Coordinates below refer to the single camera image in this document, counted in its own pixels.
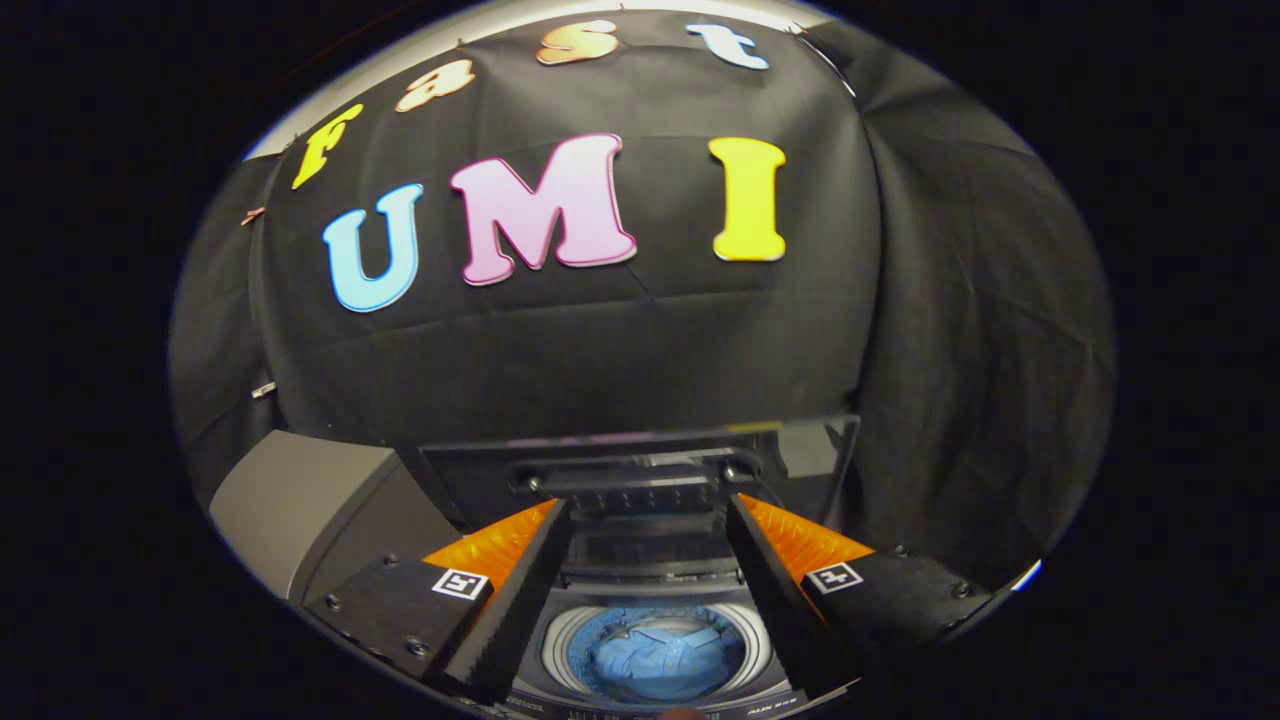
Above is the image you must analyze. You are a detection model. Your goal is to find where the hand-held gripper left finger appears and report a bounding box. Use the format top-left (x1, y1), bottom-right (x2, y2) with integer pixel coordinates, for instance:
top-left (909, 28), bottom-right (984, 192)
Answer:
top-left (305, 499), bottom-right (572, 703)

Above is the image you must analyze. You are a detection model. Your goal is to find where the black backdrop cloth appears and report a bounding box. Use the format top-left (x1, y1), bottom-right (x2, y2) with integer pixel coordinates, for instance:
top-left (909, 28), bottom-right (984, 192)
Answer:
top-left (168, 8), bottom-right (1118, 591)

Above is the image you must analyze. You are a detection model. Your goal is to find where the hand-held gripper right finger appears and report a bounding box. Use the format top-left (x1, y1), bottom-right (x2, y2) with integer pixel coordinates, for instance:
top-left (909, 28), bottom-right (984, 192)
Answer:
top-left (726, 491), bottom-right (1013, 698)

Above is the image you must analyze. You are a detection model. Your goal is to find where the light blue polo shirt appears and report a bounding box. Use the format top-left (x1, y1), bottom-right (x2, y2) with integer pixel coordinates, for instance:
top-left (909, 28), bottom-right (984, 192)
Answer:
top-left (590, 610), bottom-right (749, 703)

